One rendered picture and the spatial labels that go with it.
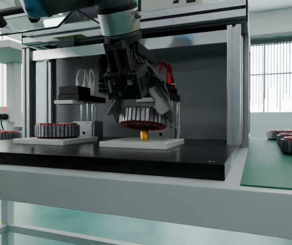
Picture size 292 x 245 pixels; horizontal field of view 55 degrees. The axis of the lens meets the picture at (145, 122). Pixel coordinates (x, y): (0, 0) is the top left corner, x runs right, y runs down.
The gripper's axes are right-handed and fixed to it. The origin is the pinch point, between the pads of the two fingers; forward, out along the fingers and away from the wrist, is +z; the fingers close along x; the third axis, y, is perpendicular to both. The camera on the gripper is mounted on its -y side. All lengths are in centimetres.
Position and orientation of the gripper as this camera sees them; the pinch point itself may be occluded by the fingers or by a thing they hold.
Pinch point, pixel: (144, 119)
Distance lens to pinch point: 64.9
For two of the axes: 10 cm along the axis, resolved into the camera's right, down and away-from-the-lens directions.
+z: 1.7, 8.7, 4.7
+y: -3.2, 5.0, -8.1
